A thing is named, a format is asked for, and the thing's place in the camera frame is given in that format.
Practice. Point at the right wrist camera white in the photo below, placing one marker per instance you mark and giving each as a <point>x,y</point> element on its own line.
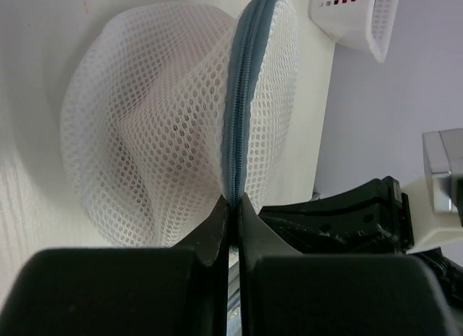
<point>435,199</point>

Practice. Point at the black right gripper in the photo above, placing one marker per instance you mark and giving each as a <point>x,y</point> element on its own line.
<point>379,217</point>

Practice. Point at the white plastic basket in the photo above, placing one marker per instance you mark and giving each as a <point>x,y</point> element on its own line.
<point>365,25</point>

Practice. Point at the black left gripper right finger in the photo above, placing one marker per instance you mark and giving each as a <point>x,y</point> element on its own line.
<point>285,292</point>

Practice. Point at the white mesh bag blue zipper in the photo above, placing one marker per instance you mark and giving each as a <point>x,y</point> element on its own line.
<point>174,106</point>

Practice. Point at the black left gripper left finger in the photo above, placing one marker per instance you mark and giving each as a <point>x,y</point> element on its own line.
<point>181,290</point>

